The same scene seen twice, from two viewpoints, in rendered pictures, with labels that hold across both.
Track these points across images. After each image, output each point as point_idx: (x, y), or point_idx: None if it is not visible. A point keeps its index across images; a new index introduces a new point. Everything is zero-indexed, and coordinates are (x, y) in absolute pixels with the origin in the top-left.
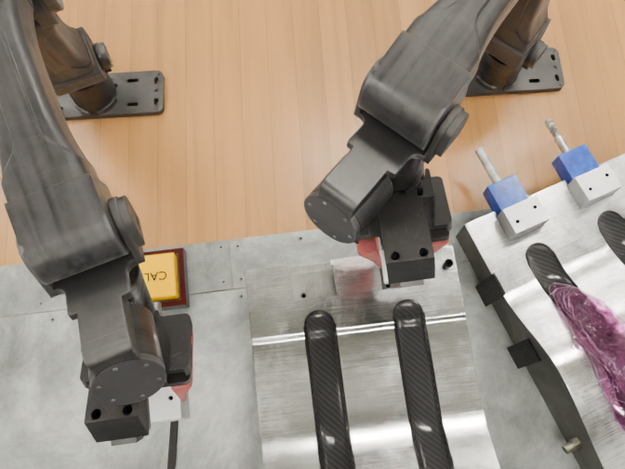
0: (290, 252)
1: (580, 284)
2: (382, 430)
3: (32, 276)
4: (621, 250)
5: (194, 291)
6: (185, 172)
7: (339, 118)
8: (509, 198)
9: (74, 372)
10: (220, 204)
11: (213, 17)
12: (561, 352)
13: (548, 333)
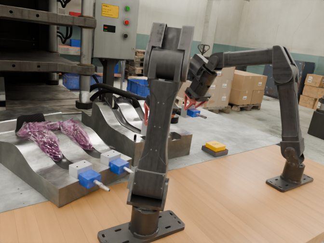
0: (184, 161)
1: (81, 149)
2: (134, 121)
3: (245, 148)
4: (62, 161)
5: (203, 152)
6: (237, 171)
7: (204, 195)
8: (118, 160)
9: (214, 139)
10: (217, 167)
11: (297, 217)
12: (89, 130)
13: (93, 135)
